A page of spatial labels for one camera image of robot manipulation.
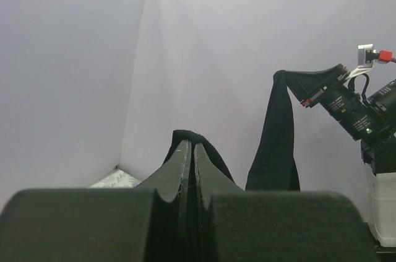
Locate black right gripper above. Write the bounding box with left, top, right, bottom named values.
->
left=286, top=64, right=395, bottom=146

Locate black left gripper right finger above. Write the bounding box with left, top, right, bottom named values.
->
left=194, top=144, right=379, bottom=261

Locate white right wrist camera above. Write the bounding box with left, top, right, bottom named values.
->
left=345, top=44, right=395, bottom=80

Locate floral patterned table mat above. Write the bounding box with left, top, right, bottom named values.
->
left=89, top=169, right=142, bottom=188

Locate black t-shirt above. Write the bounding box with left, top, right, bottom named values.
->
left=163, top=70, right=301, bottom=193

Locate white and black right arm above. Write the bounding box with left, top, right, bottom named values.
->
left=286, top=64, right=395, bottom=248

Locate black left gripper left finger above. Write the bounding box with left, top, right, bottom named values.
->
left=1, top=141, right=189, bottom=261

